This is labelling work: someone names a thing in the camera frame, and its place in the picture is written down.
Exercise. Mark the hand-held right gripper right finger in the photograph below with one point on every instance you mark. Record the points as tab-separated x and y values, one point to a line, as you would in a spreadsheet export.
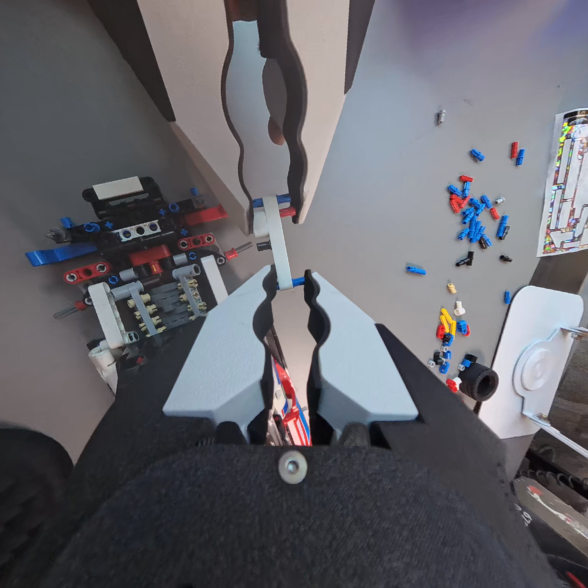
363	372

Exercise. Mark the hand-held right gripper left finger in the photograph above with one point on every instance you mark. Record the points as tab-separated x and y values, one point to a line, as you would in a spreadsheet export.
216	367

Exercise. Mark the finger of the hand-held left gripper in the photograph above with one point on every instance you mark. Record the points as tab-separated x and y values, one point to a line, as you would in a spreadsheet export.
326	69
193	69

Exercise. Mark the toy brick car model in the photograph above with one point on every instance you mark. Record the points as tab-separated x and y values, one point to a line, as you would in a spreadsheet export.
138	257

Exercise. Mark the white brick beam assembly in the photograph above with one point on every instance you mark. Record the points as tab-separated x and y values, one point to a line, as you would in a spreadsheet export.
278	239

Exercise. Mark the grey desk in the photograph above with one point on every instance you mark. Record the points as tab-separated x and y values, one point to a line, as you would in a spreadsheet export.
390	138

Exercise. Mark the person's left hand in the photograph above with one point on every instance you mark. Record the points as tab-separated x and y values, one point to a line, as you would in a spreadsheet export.
275	133

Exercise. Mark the blue red brick connector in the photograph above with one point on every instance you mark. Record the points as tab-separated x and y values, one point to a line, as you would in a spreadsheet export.
461	326

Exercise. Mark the long blue brick pin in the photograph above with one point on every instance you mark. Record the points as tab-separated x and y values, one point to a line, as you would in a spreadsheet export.
415	270

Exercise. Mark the black rubber toy tire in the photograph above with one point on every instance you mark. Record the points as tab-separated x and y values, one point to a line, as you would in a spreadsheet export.
477	379

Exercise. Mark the white brick connector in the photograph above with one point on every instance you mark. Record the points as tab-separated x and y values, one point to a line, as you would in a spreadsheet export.
459	307

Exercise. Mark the grey brick pin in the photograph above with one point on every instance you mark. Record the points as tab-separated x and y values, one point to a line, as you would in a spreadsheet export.
442	116

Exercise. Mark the black brick axle connector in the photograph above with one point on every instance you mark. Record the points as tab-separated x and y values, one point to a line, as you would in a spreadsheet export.
468	257

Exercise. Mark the white panel with round cap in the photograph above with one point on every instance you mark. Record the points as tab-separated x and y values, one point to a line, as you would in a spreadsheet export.
542	321

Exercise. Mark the pile of blue red pins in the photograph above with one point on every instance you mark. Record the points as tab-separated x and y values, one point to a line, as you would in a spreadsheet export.
473	220

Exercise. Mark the dark printed object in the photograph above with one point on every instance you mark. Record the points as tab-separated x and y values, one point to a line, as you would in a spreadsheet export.
551	514

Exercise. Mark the shiny sticker sheet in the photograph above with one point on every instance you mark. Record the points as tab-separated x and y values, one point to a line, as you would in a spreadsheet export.
565	193

